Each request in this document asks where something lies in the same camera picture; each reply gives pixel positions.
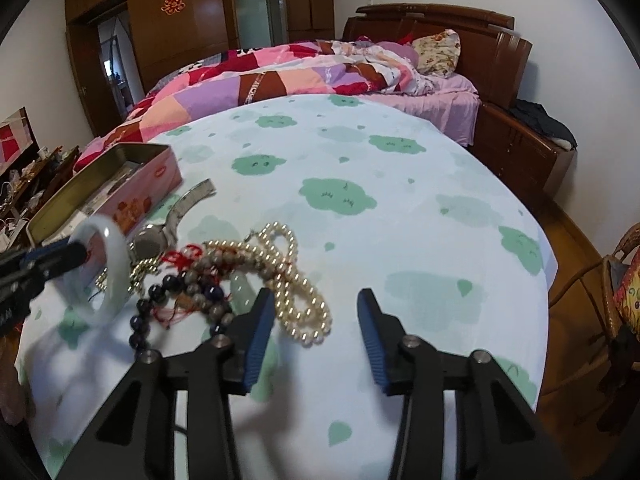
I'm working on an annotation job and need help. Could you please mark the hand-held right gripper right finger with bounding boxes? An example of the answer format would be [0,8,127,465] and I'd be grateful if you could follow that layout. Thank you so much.
[356,287,571,480]

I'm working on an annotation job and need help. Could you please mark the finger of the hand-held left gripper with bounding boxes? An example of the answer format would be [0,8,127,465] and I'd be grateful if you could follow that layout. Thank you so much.
[42,241,90,281]
[27,239,72,263]

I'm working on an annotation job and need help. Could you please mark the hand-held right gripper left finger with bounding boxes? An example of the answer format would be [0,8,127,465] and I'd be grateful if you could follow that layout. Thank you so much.
[57,287,278,480]

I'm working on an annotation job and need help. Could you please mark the pearl necklace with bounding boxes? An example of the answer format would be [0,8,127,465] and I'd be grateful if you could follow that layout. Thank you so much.
[202,222,333,347]

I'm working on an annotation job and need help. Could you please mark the pale green jade pendant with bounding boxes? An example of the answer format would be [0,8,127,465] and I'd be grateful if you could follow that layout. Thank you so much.
[227,272,261,318]

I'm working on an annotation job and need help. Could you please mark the white jade bangle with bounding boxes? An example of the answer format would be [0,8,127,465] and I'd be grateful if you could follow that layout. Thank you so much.
[67,216,132,331]

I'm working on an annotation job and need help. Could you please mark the gold bead chain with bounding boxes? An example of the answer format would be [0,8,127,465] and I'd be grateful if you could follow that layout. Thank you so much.
[95,255,156,293]

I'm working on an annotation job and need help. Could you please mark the grey bead bracelet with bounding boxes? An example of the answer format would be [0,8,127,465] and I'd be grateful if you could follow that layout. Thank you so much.
[180,247,266,311]

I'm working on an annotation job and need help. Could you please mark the pink tin box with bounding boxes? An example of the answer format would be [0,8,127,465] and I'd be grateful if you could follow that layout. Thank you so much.
[26,143,183,248]

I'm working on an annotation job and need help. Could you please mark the dark purple bead bracelet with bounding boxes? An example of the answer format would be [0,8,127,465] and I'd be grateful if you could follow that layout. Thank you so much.
[129,280,236,353]

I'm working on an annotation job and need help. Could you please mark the silver wristwatch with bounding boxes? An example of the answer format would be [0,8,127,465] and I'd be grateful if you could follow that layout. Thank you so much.
[131,179,217,261]

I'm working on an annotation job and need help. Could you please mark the dresser mirror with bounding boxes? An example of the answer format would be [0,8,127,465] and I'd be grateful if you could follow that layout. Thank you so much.
[0,107,41,181]

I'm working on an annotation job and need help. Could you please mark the wooden nightstand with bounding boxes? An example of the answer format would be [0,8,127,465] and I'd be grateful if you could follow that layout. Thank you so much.
[470,102,576,206]

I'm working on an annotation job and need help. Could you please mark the pink bed sheet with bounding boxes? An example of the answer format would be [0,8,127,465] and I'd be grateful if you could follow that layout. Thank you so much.
[380,72,482,147]

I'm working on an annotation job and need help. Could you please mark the colourful patterned cushion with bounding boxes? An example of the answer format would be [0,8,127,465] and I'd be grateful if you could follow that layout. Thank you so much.
[614,250,640,336]

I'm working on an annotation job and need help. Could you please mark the patchwork quilt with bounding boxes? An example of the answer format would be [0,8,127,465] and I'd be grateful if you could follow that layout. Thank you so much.
[75,40,426,171]

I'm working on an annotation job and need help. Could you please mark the wicker chair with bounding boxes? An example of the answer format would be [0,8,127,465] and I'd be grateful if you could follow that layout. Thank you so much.
[547,222,640,411]

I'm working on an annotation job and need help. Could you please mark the dark clothes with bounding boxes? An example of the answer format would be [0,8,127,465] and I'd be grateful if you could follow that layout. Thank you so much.
[510,99,578,151]

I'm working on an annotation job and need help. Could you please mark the brown wooden wardrobe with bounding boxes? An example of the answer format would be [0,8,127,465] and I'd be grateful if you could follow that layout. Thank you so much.
[64,0,335,136]

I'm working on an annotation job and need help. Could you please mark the floral pillow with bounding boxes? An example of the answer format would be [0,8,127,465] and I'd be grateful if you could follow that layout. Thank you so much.
[411,29,461,77]

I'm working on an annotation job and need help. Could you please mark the wooden bed headboard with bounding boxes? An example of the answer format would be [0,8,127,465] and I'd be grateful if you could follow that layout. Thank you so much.
[342,2,533,106]

